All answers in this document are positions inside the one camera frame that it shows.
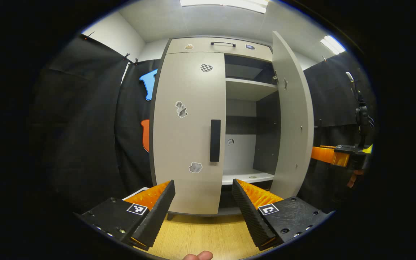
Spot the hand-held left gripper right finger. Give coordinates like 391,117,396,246
232,179,335,252

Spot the black backdrop cloth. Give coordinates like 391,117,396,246
31,34,378,213

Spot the beige shoe cabinet door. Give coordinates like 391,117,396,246
153,52,226,215
269,31,315,200

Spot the beige double-door shoe cabinet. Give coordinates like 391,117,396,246
149,35,281,221

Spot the black door handle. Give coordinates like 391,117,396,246
210,120,221,163

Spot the beige cabinet drawer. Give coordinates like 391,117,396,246
165,37,273,62

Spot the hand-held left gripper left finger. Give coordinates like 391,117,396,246
74,180,176,251

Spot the long ceiling light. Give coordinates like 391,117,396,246
180,0,268,14

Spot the small ceiling light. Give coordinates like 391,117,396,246
320,35,346,55

